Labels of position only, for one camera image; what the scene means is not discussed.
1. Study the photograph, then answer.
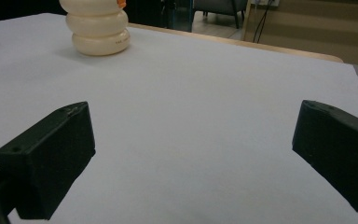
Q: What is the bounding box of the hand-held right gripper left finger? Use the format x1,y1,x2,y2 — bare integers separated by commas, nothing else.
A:
0,101,96,220

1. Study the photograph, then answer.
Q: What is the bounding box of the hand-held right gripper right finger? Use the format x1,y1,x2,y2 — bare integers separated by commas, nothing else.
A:
292,99,358,216

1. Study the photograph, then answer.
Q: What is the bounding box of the cream ribbed utensil holder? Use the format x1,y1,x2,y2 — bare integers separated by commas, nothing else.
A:
59,0,131,57

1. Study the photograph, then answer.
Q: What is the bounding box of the white table sheet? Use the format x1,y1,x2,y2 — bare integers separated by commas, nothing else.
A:
0,12,358,224

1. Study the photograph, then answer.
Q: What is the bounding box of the grey armchair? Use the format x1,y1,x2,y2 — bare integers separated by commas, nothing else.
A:
193,0,249,30

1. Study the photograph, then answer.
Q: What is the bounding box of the black hanging cable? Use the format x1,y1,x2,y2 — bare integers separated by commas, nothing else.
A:
253,0,276,44

